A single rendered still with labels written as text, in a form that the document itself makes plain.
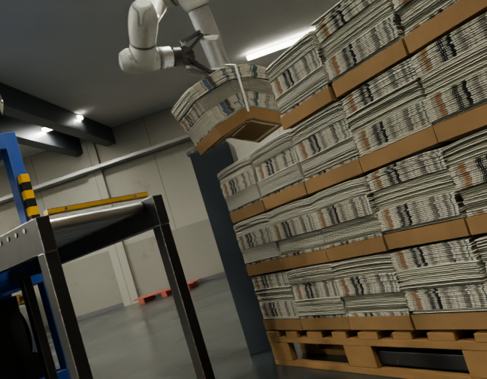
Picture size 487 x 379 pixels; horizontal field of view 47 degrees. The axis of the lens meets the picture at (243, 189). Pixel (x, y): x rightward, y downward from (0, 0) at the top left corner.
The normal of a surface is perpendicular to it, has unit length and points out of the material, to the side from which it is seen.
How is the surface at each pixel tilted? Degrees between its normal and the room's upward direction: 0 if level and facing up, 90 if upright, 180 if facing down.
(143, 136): 90
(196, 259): 90
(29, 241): 90
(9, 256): 90
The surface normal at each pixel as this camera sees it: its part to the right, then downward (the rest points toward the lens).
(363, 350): -0.84, 0.22
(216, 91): 0.33, -0.18
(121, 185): -0.14, -0.04
